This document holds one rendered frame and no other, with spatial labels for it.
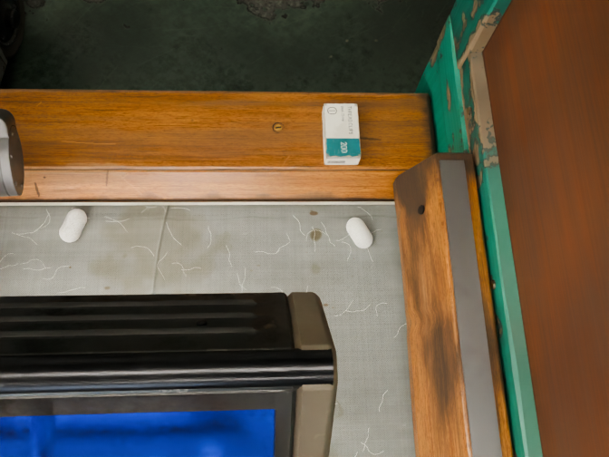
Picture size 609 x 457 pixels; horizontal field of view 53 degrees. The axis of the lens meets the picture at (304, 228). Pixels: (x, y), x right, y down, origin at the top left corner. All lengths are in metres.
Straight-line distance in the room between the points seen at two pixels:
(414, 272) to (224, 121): 0.25
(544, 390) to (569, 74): 0.22
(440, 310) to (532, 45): 0.21
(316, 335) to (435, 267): 0.30
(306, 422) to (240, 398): 0.03
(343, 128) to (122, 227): 0.24
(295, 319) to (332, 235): 0.38
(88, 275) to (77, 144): 0.13
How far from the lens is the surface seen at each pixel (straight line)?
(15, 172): 0.55
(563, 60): 0.45
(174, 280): 0.61
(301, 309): 0.26
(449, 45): 0.64
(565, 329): 0.45
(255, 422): 0.24
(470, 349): 0.50
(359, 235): 0.61
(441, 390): 0.51
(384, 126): 0.66
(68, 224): 0.63
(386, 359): 0.60
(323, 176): 0.63
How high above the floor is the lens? 1.33
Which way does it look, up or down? 70 degrees down
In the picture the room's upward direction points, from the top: 12 degrees clockwise
